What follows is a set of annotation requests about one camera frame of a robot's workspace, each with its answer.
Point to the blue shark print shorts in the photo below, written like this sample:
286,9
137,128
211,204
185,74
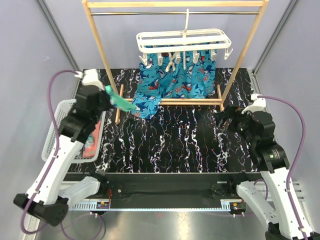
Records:
174,75

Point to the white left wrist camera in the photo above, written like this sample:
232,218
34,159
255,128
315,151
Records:
90,77

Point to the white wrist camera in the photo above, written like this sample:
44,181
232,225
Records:
90,77
258,104

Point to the wooden clothes rack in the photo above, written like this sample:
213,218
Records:
90,10

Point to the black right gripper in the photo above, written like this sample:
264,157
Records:
231,112

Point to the pink sock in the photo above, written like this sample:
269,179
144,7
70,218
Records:
91,144

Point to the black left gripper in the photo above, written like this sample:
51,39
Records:
104,94

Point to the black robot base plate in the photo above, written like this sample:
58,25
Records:
161,191

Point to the white perforated plastic basket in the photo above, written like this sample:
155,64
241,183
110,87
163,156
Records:
61,112

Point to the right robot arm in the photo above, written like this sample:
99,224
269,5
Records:
284,220

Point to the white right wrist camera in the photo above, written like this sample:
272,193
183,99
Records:
258,104

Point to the mint green sock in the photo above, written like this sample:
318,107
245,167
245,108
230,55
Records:
118,101

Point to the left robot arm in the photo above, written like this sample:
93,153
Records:
44,200

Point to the white plastic clip hanger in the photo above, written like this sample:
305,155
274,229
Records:
177,42

